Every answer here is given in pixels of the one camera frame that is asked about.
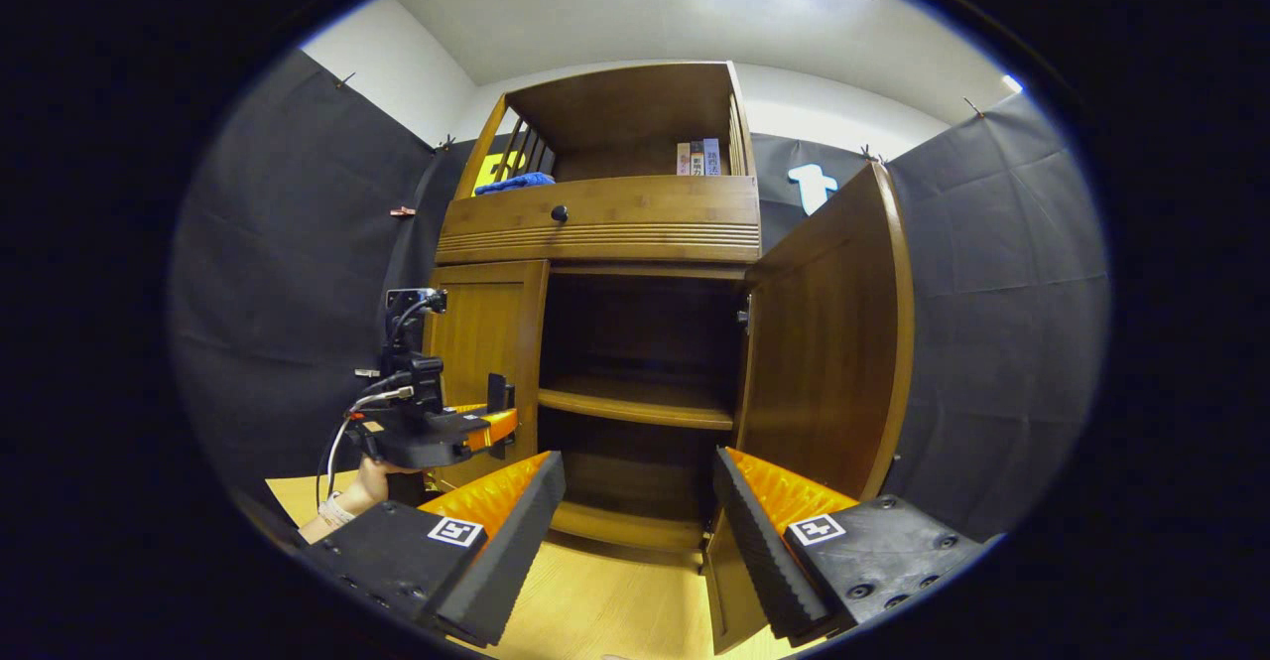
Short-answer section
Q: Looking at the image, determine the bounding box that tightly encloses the wooden shoe cabinet door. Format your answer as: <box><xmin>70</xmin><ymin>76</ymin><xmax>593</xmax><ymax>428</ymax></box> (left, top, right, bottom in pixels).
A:
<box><xmin>702</xmin><ymin>162</ymin><xmax>916</xmax><ymax>656</ymax></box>
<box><xmin>425</xmin><ymin>260</ymin><xmax>550</xmax><ymax>492</ymax></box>

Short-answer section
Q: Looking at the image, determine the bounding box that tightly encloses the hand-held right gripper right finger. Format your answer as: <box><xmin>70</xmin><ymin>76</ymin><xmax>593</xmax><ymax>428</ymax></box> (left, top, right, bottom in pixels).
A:
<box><xmin>712</xmin><ymin>447</ymin><xmax>1003</xmax><ymax>646</ymax></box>

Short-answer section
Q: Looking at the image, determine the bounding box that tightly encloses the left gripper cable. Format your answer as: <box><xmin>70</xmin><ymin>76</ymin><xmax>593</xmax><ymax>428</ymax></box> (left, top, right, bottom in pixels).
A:
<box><xmin>317</xmin><ymin>387</ymin><xmax>416</xmax><ymax>512</ymax></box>

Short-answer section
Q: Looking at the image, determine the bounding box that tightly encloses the black backdrop cloth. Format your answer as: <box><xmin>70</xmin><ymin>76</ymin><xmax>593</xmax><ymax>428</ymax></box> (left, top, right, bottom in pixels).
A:
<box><xmin>169</xmin><ymin>50</ymin><xmax>1112</xmax><ymax>542</ymax></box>

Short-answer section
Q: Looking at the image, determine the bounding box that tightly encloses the wooden inner cabinet shelf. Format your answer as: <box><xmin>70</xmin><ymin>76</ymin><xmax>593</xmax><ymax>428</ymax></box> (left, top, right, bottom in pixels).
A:
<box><xmin>538</xmin><ymin>377</ymin><xmax>735</xmax><ymax>431</ymax></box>

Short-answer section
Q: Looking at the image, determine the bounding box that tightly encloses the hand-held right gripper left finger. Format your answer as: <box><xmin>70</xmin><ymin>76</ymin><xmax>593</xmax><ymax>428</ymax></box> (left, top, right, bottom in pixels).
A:
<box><xmin>298</xmin><ymin>452</ymin><xmax>567</xmax><ymax>649</ymax></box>

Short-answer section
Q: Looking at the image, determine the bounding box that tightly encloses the wooden cabinet drawer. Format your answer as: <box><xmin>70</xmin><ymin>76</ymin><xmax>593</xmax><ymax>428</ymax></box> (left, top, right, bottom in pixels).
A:
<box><xmin>435</xmin><ymin>176</ymin><xmax>763</xmax><ymax>264</ymax></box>

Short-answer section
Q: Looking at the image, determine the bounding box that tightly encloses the blue folded cloth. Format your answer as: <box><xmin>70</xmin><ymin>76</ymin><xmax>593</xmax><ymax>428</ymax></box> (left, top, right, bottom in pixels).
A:
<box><xmin>474</xmin><ymin>172</ymin><xmax>557</xmax><ymax>195</ymax></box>

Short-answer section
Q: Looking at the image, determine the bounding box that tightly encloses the wooden double-door shoe cabinet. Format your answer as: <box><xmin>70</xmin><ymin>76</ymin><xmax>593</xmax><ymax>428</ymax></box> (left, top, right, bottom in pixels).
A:
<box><xmin>422</xmin><ymin>62</ymin><xmax>916</xmax><ymax>656</ymax></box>

